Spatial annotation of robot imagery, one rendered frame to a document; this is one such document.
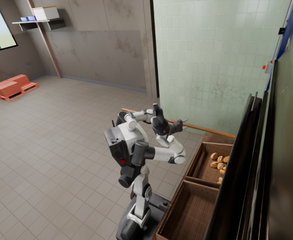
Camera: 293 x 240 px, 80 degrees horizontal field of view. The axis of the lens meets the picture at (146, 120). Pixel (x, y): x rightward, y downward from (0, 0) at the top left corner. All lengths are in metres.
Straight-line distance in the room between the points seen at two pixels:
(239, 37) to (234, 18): 0.23
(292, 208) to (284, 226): 0.04
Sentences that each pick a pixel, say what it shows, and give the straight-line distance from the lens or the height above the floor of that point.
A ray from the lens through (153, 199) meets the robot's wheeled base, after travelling 2.35.
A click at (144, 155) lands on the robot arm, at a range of 1.19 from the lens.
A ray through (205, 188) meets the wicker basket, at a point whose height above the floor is 0.75.
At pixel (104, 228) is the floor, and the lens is 2.53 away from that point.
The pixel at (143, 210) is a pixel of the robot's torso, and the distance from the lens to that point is 2.09.
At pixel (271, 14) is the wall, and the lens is 2.55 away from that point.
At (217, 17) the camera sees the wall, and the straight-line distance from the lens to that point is 2.62.
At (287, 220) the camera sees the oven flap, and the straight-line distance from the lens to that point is 0.52.
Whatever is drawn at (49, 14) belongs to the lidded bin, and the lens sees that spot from 5.88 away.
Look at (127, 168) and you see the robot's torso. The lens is 1.52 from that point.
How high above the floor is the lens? 2.23
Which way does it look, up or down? 36 degrees down
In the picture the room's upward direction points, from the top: 7 degrees counter-clockwise
